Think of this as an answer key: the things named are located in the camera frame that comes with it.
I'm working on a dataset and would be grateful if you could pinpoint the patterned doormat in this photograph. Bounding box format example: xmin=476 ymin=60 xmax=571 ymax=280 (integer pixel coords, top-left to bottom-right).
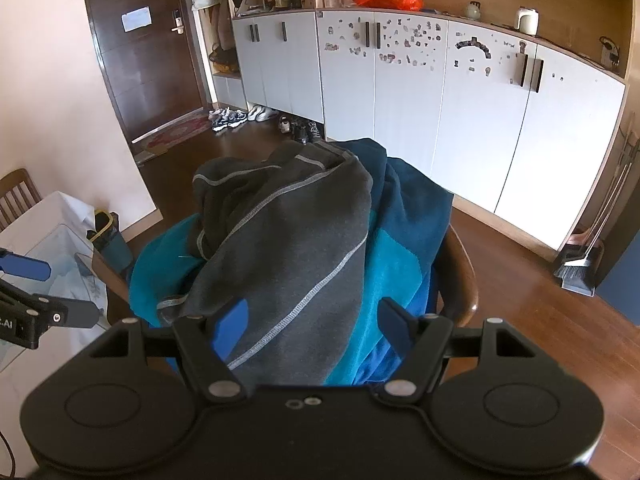
xmin=145 ymin=115 xmax=212 ymax=152

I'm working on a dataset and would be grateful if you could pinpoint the white paper notice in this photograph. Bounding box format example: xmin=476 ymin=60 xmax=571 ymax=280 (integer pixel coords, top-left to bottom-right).
xmin=121 ymin=8 xmax=152 ymax=32

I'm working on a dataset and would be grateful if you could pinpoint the brown entrance door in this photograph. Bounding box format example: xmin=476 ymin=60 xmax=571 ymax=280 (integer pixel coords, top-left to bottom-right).
xmin=80 ymin=0 xmax=208 ymax=143

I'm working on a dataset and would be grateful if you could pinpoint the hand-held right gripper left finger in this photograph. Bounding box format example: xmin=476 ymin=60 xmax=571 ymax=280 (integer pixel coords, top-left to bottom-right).
xmin=89 ymin=299 xmax=249 ymax=403

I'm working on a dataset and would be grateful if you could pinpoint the dark grey long-sleeve top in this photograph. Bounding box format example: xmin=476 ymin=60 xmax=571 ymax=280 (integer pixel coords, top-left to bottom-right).
xmin=157 ymin=141 xmax=373 ymax=386

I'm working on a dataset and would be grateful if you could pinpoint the row of shoes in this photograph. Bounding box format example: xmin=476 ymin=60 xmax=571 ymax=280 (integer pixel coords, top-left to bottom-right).
xmin=207 ymin=104 xmax=323 ymax=143

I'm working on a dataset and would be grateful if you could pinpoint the wooden slat-back chair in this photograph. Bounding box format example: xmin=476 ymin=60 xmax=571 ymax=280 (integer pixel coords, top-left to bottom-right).
xmin=0 ymin=168 xmax=42 ymax=233

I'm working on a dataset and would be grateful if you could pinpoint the broom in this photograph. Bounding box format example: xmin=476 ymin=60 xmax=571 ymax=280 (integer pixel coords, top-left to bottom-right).
xmin=552 ymin=157 xmax=633 ymax=281

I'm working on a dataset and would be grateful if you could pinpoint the blue fleece garment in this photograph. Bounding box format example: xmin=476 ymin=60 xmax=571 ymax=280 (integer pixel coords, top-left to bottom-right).
xmin=127 ymin=137 xmax=455 ymax=388

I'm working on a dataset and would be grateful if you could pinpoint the teal bin with yellow rim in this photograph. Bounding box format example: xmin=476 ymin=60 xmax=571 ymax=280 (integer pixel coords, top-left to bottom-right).
xmin=86 ymin=209 xmax=134 ymax=275

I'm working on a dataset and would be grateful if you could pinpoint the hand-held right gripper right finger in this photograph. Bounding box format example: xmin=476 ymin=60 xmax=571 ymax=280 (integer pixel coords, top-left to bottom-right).
xmin=374 ymin=297 xmax=537 ymax=407

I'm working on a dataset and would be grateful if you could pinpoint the grey dustpan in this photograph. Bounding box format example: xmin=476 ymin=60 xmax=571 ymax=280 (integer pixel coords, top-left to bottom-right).
xmin=561 ymin=160 xmax=606 ymax=297

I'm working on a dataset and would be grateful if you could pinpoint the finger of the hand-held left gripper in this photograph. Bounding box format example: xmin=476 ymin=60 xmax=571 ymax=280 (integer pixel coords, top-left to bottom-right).
xmin=0 ymin=249 xmax=52 ymax=282
xmin=30 ymin=296 xmax=101 ymax=330

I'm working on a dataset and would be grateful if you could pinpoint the white electric kettle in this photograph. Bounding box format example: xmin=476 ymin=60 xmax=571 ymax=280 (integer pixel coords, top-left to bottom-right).
xmin=515 ymin=6 xmax=540 ymax=36

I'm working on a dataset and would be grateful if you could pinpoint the white sticker-covered cabinet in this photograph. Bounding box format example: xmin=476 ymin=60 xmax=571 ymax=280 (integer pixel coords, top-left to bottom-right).
xmin=231 ymin=7 xmax=627 ymax=253

